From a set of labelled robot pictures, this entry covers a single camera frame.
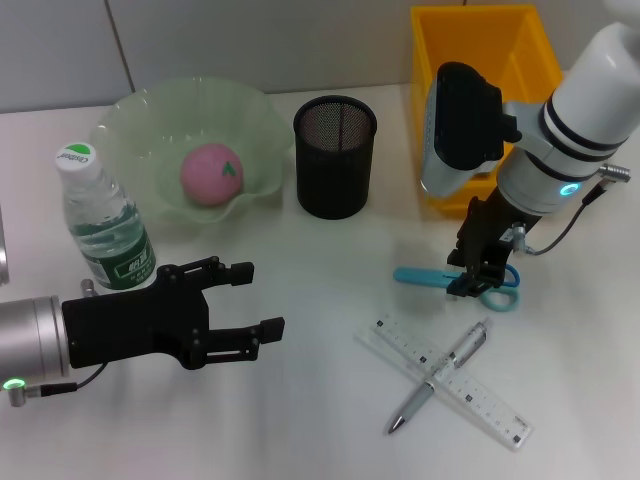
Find transparent plastic ruler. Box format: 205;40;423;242
357;313;534;451

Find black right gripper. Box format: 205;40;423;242
446;186;542;300

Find pink peach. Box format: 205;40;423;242
179;142;246;207

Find blue scissors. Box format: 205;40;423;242
393;264;521;314

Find yellow plastic bin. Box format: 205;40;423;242
409;3;564;216

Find green glass fruit plate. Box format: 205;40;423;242
89;74;296;226

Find clear green-label water bottle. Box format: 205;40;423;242
53;142;157;294

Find left gripper connector cable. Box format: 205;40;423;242
4;362;109;407

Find black mesh pen holder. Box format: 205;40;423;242
292;94;379;221

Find gripper connector cable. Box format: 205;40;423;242
509;163;634;256
4;362;109;407

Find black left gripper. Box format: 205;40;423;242
61;256;287;372

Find right gripper connector cable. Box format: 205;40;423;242
509;163;634;256

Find clear silver pen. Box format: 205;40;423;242
384;319;494;435

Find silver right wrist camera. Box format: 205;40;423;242
419;62;517;199

